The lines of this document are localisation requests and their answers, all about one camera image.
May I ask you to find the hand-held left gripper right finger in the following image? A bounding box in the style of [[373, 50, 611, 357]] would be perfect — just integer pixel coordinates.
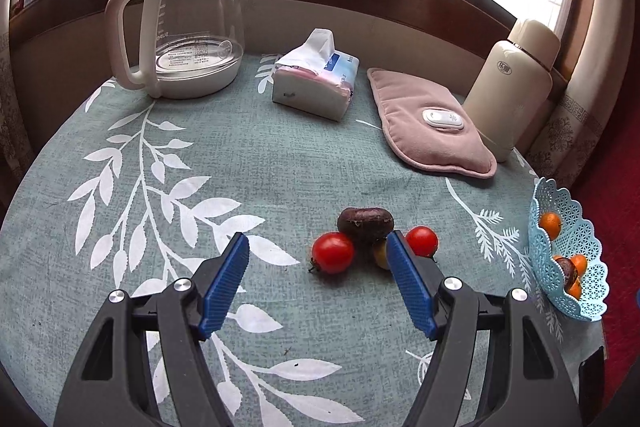
[[385, 229, 583, 427]]

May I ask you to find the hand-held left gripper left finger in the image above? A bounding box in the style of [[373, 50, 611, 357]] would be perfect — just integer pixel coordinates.
[[52, 232, 251, 427]]

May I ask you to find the small yellow-green fruit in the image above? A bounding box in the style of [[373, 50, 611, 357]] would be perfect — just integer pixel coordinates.
[[371, 239, 393, 270]]

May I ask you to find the small red tomato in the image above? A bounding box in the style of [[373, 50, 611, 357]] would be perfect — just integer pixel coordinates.
[[404, 226, 440, 259]]

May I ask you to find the red cherry tomato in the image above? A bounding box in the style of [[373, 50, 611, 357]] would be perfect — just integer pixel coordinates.
[[309, 232, 356, 275]]

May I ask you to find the light blue plastic basket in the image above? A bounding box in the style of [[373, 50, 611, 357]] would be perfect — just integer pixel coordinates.
[[528, 177, 611, 323]]

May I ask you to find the green leaf-print tablecloth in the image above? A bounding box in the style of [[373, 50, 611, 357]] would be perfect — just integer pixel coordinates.
[[0, 52, 608, 427]]

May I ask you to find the pink hot water bag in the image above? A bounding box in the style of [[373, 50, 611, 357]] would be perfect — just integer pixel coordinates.
[[366, 67, 497, 180]]

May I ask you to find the black phone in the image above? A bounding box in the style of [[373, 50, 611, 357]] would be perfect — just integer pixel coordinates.
[[577, 347, 606, 418]]

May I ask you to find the red quilted cover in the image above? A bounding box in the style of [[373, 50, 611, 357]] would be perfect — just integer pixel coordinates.
[[570, 147, 640, 308]]

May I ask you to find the tissue pack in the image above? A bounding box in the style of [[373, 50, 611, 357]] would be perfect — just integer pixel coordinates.
[[271, 28, 361, 122]]

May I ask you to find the patterned beige curtain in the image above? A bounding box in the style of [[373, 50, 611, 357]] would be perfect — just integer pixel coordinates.
[[525, 0, 631, 188]]

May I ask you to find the cream thermos jug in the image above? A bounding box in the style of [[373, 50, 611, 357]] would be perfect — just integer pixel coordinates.
[[461, 19, 562, 162]]

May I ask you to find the glass kettle with white handle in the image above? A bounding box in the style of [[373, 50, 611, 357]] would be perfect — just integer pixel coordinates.
[[104, 0, 246, 100]]

